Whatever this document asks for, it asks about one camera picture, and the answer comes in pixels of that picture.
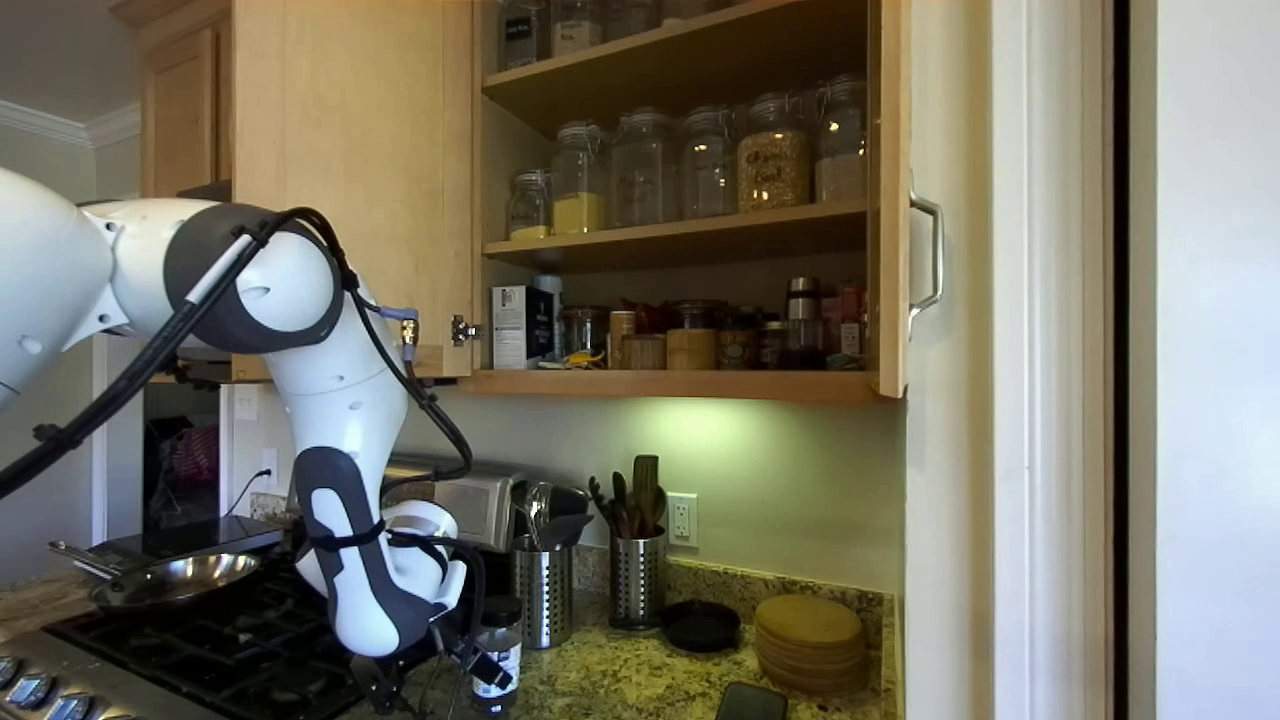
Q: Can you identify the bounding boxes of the cork coaster stack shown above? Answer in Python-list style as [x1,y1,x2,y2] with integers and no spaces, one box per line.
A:
[753,593,871,705]

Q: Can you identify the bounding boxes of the red spice jar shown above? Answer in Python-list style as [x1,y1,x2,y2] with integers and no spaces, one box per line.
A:
[822,283,871,373]

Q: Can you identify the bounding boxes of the wooden wall cabinet with shelves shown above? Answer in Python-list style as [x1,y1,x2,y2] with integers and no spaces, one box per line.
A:
[457,0,890,409]

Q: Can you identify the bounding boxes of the glass jar pale contents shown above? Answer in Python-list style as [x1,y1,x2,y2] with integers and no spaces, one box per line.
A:
[813,74,871,206]

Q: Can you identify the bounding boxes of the wooden spatula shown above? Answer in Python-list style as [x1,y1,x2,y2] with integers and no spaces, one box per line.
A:
[628,452,672,538]

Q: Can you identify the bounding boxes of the steel frying pan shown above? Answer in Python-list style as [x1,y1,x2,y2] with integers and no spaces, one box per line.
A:
[49,534,262,615]

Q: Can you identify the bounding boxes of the tall dark sauce bottle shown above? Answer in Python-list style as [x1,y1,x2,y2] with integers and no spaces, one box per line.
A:
[779,270,822,373]

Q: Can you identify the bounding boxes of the white wall outlet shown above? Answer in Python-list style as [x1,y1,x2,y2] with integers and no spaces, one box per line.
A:
[658,487,700,551]

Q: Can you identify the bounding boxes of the clear glass storage jar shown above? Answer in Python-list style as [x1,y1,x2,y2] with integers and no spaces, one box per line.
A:
[676,102,738,218]
[607,109,676,231]

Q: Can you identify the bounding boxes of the gold spice can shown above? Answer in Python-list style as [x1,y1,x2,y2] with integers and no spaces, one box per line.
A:
[602,309,641,373]

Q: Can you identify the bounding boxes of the white door frame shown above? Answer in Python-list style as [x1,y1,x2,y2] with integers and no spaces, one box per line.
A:
[990,0,1116,720]

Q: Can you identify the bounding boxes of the round wooden container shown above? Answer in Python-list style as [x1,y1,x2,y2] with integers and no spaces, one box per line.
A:
[665,322,722,377]
[622,333,672,377]

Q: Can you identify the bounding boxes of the black flat spatula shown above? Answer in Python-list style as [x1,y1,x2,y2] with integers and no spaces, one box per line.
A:
[712,681,792,720]

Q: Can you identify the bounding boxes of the dark cooking utensil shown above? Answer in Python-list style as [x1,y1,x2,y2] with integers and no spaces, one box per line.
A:
[585,472,633,538]

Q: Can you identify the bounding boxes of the perforated steel utensil holder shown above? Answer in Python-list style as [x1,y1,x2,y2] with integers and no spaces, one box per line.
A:
[510,538,576,652]
[607,530,672,632]

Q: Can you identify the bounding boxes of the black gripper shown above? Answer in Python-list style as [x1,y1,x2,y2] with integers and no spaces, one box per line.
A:
[350,615,518,720]

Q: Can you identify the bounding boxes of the small black dish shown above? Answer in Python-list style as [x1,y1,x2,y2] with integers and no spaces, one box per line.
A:
[657,595,745,657]

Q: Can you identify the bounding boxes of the white paper card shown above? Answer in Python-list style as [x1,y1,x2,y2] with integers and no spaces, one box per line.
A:
[489,280,536,377]

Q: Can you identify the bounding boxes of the small dark spice jar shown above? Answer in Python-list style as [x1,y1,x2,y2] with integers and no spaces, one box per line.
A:
[754,314,792,373]
[717,310,761,373]

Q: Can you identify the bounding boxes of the wooden cabinet door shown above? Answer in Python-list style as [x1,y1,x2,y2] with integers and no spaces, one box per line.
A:
[230,0,489,389]
[871,0,946,402]

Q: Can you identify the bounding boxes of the small glass jar yellow contents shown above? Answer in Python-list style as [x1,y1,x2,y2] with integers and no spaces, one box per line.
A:
[506,163,551,249]

